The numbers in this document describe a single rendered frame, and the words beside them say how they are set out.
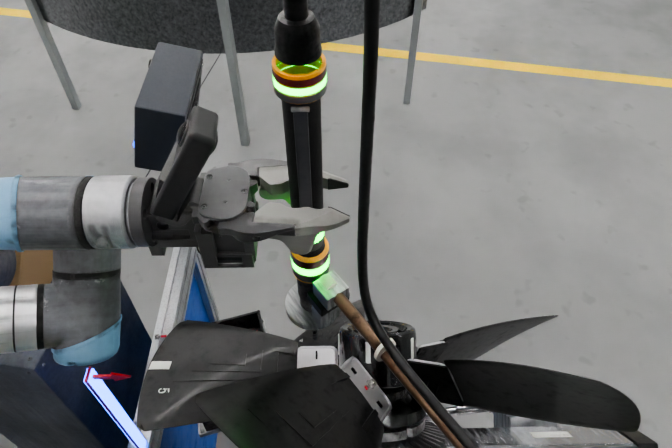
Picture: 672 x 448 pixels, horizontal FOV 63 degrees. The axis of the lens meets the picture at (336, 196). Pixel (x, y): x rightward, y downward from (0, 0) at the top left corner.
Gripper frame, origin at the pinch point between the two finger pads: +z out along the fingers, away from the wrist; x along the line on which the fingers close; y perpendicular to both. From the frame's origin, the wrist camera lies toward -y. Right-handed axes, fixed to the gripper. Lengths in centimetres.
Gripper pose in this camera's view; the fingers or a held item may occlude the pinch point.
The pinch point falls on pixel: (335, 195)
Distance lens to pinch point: 54.8
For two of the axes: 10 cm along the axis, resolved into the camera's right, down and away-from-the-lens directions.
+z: 10.0, -0.1, 0.1
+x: 0.2, 7.4, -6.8
